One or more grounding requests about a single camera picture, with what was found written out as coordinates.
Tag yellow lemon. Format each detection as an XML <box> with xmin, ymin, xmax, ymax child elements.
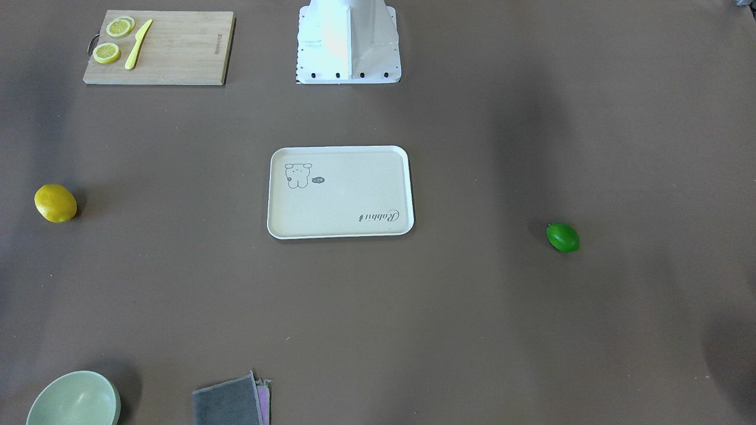
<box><xmin>34</xmin><ymin>184</ymin><xmax>78</xmax><ymax>223</ymax></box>

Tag lemon slice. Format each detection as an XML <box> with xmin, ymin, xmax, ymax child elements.
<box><xmin>91</xmin><ymin>42</ymin><xmax>121</xmax><ymax>64</ymax></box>
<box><xmin>106</xmin><ymin>16</ymin><xmax>135</xmax><ymax>38</ymax></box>

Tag yellow plastic knife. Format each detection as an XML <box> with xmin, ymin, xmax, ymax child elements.
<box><xmin>124</xmin><ymin>19</ymin><xmax>154</xmax><ymax>70</ymax></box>

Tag pale green bowl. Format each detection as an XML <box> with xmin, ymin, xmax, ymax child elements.
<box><xmin>26</xmin><ymin>371</ymin><xmax>121</xmax><ymax>424</ymax></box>

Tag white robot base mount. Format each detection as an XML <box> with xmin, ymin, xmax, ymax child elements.
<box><xmin>295</xmin><ymin>1</ymin><xmax>402</xmax><ymax>84</ymax></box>

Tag bamboo cutting board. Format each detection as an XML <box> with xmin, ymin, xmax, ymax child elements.
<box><xmin>83</xmin><ymin>10</ymin><xmax>236</xmax><ymax>86</ymax></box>

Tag upper lemon slice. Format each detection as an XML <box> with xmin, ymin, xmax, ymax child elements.
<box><xmin>106</xmin><ymin>16</ymin><xmax>135</xmax><ymax>38</ymax></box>

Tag cream rectangular rabbit tray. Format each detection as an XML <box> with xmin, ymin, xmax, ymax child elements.
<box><xmin>267</xmin><ymin>145</ymin><xmax>414</xmax><ymax>240</ymax></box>

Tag grey folded cloth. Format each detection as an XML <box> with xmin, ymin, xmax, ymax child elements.
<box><xmin>192</xmin><ymin>372</ymin><xmax>262</xmax><ymax>424</ymax></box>

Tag pink folded cloth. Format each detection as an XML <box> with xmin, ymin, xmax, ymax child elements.
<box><xmin>255</xmin><ymin>380</ymin><xmax>272</xmax><ymax>425</ymax></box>

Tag green lime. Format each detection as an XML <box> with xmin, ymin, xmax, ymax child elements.
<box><xmin>546</xmin><ymin>221</ymin><xmax>581</xmax><ymax>253</ymax></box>

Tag lower lemon slice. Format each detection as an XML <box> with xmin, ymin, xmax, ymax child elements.
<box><xmin>91</xmin><ymin>42</ymin><xmax>121</xmax><ymax>64</ymax></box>

